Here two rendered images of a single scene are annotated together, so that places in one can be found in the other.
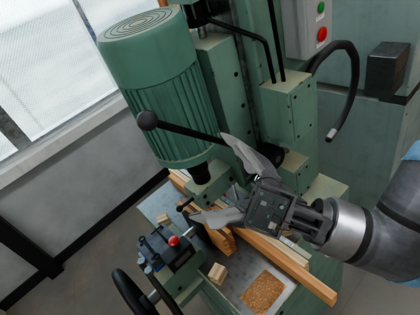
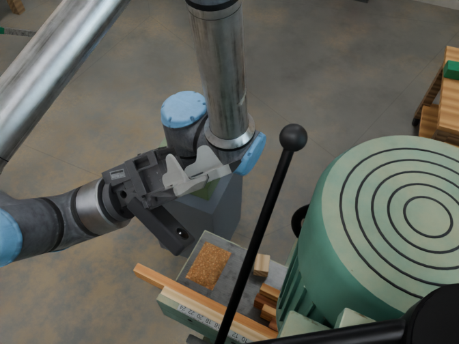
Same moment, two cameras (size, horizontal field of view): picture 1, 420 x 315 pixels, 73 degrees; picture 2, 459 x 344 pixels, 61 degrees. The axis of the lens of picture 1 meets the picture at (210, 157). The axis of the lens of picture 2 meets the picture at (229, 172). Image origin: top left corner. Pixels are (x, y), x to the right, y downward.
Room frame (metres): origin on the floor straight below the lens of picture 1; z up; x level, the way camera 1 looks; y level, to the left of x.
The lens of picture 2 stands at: (0.62, -0.17, 1.77)
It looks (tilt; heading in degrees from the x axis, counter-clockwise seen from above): 55 degrees down; 145
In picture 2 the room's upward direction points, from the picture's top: straight up
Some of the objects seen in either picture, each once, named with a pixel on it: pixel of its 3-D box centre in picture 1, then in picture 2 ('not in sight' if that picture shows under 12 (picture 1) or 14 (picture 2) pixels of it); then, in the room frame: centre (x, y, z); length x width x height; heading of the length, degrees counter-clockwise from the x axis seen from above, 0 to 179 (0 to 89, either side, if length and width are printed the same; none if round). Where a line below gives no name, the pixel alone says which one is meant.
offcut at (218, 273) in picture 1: (217, 274); (261, 265); (0.39, 0.09, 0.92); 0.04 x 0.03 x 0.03; 135
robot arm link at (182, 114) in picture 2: not in sight; (188, 123); (-0.16, 0.22, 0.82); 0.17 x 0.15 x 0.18; 23
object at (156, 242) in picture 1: (164, 247); not in sight; (0.47, 0.20, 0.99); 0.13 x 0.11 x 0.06; 29
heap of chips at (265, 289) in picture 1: (262, 290); (208, 263); (0.31, -0.01, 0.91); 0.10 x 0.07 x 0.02; 119
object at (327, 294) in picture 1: (231, 223); (272, 338); (0.52, 0.01, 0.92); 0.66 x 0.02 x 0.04; 29
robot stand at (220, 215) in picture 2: not in sight; (197, 205); (-0.17, 0.22, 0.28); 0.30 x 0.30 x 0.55; 31
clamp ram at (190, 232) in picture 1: (189, 234); not in sight; (0.51, 0.13, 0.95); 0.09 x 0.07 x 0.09; 29
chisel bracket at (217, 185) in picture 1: (212, 185); not in sight; (0.60, 0.02, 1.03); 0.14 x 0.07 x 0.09; 119
